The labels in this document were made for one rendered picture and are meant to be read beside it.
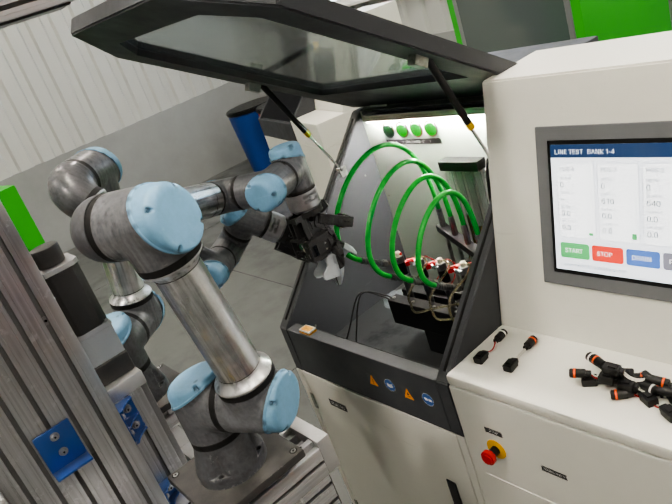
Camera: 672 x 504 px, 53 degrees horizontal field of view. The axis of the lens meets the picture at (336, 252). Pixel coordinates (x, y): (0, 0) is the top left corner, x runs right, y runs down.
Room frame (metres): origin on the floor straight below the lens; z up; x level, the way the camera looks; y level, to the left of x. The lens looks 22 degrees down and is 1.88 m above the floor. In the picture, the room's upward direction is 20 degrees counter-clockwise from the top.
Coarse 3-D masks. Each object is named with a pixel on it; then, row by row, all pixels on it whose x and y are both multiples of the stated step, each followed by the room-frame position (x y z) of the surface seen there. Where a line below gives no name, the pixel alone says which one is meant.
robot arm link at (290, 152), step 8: (280, 144) 1.48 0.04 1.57; (288, 144) 1.45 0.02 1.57; (296, 144) 1.44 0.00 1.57; (272, 152) 1.44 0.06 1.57; (280, 152) 1.42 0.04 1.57; (288, 152) 1.42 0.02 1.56; (296, 152) 1.43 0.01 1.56; (272, 160) 1.44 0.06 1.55; (280, 160) 1.42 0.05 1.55; (288, 160) 1.42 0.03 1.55; (296, 160) 1.43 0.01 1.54; (304, 160) 1.44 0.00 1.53; (296, 168) 1.41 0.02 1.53; (304, 168) 1.43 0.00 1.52; (304, 176) 1.43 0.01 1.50; (304, 184) 1.43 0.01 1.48; (312, 184) 1.44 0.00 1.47; (296, 192) 1.42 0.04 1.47; (304, 192) 1.42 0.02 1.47
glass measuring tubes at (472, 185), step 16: (448, 160) 1.84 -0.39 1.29; (464, 160) 1.79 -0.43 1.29; (480, 160) 1.75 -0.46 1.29; (448, 176) 1.85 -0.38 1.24; (464, 176) 1.82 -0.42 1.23; (480, 176) 1.76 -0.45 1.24; (464, 192) 1.81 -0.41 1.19; (480, 192) 1.76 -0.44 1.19; (464, 208) 1.82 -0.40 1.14; (480, 208) 1.80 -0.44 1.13; (480, 224) 1.79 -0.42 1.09
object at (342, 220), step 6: (318, 216) 1.46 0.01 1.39; (324, 216) 1.46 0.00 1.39; (330, 216) 1.47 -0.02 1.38; (336, 216) 1.48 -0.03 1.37; (342, 216) 1.49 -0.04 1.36; (348, 216) 1.50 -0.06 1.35; (318, 222) 1.45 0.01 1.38; (324, 222) 1.46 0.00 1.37; (330, 222) 1.47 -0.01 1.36; (336, 222) 1.48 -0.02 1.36; (342, 222) 1.49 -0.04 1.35; (348, 222) 1.50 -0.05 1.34
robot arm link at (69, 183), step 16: (64, 176) 1.57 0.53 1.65; (80, 176) 1.57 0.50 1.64; (48, 192) 1.59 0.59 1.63; (64, 192) 1.54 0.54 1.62; (80, 192) 1.53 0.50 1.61; (96, 192) 1.54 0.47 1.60; (64, 208) 1.54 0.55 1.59; (208, 256) 1.48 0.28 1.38; (224, 256) 1.51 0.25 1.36; (224, 272) 1.46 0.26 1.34
